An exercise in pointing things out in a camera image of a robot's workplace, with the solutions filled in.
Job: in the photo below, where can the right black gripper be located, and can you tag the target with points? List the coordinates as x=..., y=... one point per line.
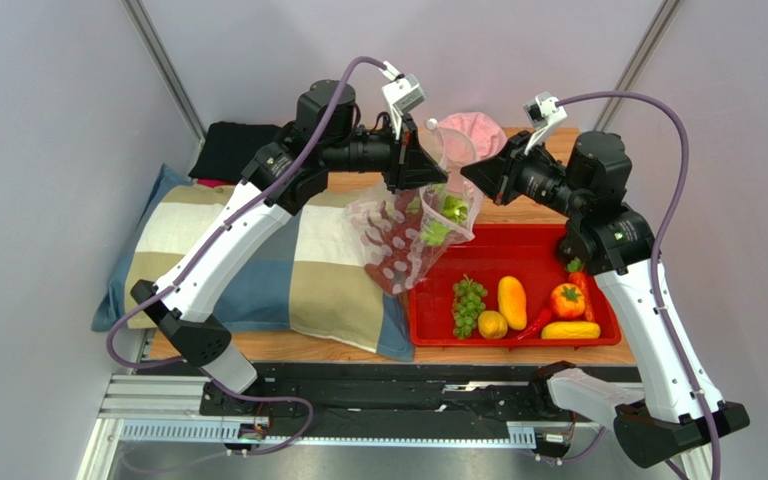
x=510, y=172

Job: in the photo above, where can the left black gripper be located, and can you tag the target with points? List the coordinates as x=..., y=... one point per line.
x=410, y=167

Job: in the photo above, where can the clear zip top bag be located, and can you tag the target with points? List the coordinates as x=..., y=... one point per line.
x=433, y=145

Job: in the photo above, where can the red toy lobster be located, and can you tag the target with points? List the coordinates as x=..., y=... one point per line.
x=388, y=227

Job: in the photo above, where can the green toy grapes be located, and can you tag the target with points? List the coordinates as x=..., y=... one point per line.
x=468, y=304

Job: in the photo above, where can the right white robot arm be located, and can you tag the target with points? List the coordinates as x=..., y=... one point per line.
x=678, y=409

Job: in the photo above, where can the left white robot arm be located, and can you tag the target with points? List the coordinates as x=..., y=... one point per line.
x=282, y=177

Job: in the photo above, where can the pink bucket hat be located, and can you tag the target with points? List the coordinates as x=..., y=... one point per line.
x=477, y=133

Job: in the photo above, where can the red plastic tray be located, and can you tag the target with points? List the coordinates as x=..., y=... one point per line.
x=524, y=251

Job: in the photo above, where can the orange toy mango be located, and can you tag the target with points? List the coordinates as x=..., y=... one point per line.
x=512, y=302

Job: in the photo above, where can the toy carrot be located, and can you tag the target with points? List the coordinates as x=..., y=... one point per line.
x=577, y=275

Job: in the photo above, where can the orange toy tomato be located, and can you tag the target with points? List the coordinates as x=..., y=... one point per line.
x=567, y=301

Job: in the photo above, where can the yellow toy lemon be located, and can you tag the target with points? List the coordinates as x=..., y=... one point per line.
x=492, y=325

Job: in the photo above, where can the plaid patchwork pillow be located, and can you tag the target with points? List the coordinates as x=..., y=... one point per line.
x=308, y=277

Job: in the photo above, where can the red toy chili pepper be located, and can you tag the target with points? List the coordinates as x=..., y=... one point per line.
x=536, y=325

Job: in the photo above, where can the yellow toy banana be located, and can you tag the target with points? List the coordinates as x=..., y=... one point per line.
x=571, y=330

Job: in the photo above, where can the black folded cloth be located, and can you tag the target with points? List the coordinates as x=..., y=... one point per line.
x=228, y=148

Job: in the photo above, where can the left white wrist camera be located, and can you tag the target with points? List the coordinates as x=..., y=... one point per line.
x=402, y=93

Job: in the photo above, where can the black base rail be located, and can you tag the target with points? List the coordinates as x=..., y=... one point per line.
x=358, y=404

